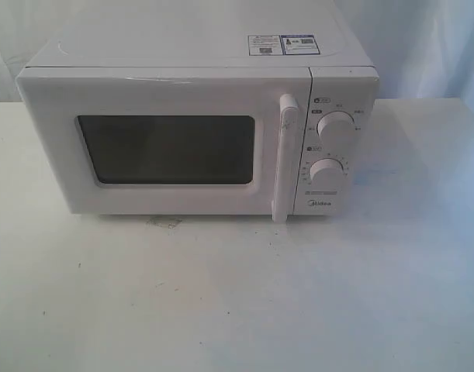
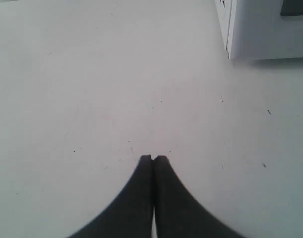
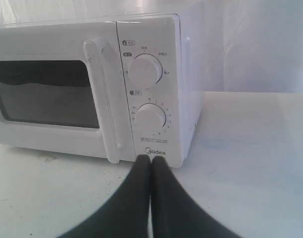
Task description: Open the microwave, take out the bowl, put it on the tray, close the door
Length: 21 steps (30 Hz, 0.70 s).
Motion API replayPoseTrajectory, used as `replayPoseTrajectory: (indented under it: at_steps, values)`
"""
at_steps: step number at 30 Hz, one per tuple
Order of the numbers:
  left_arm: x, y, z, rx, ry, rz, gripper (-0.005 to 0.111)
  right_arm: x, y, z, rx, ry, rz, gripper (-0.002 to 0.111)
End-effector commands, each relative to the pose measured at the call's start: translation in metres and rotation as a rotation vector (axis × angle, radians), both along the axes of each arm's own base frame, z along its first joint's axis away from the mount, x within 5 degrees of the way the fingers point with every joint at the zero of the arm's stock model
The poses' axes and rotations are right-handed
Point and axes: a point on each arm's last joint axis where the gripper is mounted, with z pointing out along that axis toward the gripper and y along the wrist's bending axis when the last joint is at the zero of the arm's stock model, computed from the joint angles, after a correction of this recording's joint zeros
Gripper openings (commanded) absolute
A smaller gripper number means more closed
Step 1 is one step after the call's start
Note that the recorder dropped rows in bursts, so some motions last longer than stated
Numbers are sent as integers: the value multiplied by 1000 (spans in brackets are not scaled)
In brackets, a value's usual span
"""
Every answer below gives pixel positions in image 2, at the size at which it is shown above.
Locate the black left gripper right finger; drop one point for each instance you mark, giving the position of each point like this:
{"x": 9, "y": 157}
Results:
{"x": 177, "y": 213}

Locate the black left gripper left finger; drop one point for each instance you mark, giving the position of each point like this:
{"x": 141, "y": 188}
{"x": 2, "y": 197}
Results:
{"x": 130, "y": 214}

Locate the white microwave oven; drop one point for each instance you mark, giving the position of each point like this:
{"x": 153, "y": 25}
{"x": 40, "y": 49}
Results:
{"x": 265, "y": 29}

